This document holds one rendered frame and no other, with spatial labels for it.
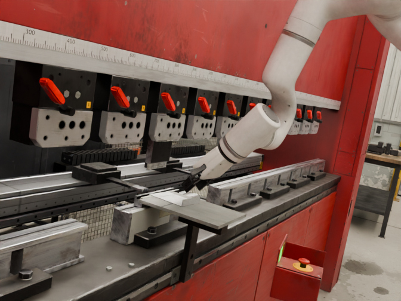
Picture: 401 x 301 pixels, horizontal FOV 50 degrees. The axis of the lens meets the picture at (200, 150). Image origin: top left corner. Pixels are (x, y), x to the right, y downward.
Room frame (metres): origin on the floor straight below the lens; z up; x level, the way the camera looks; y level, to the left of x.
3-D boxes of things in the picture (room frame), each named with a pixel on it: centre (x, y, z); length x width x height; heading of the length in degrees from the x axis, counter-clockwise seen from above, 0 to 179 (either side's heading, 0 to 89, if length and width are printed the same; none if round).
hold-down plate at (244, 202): (1.81, -0.22, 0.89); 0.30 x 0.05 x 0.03; 151
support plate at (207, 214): (1.23, -0.01, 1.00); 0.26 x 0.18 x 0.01; 61
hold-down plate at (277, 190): (2.16, -0.41, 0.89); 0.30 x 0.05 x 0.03; 151
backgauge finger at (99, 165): (1.39, 0.26, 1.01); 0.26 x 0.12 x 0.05; 61
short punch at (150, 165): (1.30, 0.12, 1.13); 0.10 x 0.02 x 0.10; 151
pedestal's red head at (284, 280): (1.52, -0.43, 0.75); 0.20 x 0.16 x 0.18; 163
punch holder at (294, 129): (2.33, -0.44, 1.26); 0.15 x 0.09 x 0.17; 151
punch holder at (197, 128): (1.46, 0.04, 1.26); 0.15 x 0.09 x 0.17; 151
